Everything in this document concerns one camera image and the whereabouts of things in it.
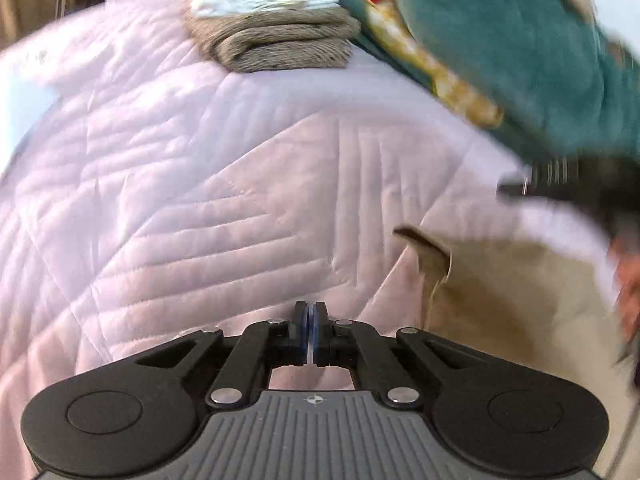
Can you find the pink quilted bed cover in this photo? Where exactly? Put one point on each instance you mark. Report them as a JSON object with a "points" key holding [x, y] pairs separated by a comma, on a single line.
{"points": [[175, 185]]}

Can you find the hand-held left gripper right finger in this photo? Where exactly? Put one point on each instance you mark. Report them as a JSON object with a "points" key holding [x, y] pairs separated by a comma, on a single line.
{"points": [[320, 335]]}

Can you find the folded beige knit cloth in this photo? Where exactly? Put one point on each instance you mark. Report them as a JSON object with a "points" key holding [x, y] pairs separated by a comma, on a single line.
{"points": [[280, 45]]}

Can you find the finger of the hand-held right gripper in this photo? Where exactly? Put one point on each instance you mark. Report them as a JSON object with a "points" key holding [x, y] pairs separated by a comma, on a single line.
{"points": [[540, 182]]}

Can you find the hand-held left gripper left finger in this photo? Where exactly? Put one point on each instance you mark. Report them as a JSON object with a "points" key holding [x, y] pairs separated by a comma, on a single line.
{"points": [[305, 335]]}

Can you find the khaki pants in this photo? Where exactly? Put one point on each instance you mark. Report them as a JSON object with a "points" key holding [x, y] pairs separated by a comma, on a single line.
{"points": [[525, 300]]}

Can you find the green printed plush blanket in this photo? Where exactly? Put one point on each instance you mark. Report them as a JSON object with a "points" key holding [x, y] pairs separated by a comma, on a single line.
{"points": [[500, 35]]}

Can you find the person's right hand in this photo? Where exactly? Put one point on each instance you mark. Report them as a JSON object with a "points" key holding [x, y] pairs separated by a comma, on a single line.
{"points": [[629, 285]]}

